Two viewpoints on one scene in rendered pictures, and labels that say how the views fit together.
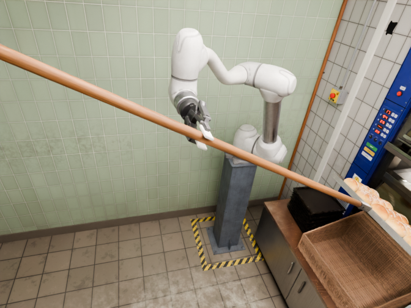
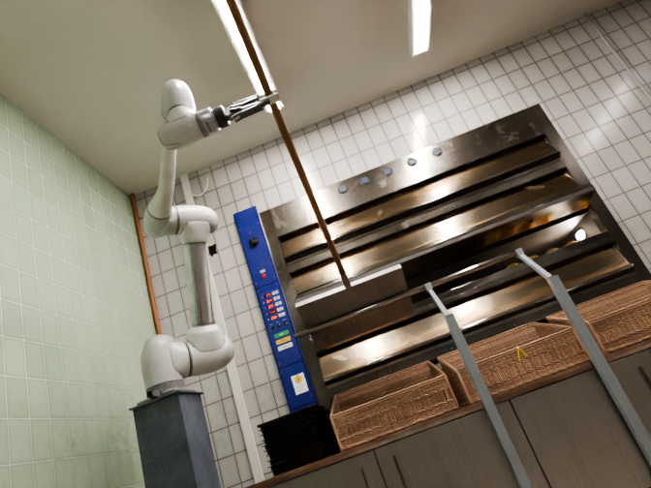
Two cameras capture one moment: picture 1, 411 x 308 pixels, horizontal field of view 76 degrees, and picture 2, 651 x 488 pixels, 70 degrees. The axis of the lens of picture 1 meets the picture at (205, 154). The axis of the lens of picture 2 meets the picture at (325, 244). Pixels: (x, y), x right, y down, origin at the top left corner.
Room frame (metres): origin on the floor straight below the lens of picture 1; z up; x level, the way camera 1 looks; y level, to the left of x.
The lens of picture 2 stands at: (0.21, 1.23, 0.61)
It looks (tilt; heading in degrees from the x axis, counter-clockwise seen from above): 22 degrees up; 291
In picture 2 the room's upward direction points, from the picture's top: 20 degrees counter-clockwise
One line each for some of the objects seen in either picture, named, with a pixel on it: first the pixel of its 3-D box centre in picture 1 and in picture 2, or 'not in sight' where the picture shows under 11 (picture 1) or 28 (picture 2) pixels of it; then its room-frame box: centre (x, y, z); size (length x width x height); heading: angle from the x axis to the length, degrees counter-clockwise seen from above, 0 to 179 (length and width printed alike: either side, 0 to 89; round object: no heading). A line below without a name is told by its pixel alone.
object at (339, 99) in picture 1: (337, 95); not in sight; (1.99, -0.97, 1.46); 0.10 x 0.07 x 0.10; 18
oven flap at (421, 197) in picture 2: not in sight; (415, 198); (0.58, -1.49, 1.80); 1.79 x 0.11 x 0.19; 18
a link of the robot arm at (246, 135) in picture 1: (246, 139); (163, 360); (1.68, -0.29, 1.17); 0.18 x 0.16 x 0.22; 58
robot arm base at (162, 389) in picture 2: (239, 154); (164, 392); (1.68, -0.26, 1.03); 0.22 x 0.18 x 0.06; 107
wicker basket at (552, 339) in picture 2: not in sight; (505, 358); (0.48, -1.23, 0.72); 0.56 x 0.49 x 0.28; 20
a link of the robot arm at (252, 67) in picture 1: (249, 73); (159, 222); (1.46, -0.20, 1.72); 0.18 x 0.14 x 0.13; 148
